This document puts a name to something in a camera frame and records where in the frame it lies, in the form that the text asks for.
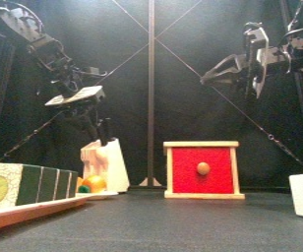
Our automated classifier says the black handled cleaver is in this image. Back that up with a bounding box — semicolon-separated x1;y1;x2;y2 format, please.
103;116;114;144

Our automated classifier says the cream carton with orange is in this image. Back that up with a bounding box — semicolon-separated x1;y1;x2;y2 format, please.
79;137;131;194

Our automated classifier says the small green toy ball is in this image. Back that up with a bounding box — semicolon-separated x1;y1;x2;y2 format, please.
76;184;92;194

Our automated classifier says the white plate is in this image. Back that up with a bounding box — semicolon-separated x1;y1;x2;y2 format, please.
73;190;119;201

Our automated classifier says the green white toy sushi roll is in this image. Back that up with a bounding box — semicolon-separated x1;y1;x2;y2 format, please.
0;161;80;212

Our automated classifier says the wooden drawer knob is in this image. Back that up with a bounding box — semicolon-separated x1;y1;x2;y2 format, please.
194;161;211;176

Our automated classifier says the red wooden drawer box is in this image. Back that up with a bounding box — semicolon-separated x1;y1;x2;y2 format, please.
162;140;246;201

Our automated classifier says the long wooden tray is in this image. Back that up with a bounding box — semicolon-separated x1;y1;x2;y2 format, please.
0;194;91;234

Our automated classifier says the diagonal brace wire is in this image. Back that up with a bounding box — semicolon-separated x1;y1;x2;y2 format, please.
110;0;303;173
0;0;203;164

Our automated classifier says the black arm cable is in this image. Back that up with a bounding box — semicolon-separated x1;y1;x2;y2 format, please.
281;22;303;43

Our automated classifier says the vertical metal frame pole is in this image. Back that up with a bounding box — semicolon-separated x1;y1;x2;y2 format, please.
136;0;164;189

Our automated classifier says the dark frame post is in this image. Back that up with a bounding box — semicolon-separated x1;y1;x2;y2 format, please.
278;0;303;173

